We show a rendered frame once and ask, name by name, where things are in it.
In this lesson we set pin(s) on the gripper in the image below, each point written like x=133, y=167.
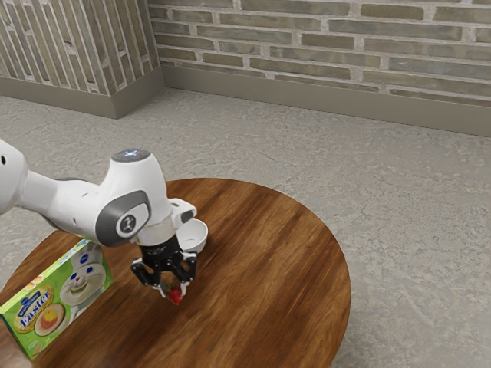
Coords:
x=158, y=255

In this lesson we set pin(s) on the red strawberry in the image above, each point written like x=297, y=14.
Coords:
x=175, y=294

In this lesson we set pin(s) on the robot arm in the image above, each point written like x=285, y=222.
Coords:
x=115, y=199

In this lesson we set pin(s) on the white bowl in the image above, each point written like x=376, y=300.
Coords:
x=192, y=235

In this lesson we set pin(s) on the green cookie box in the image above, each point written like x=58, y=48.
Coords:
x=53, y=297

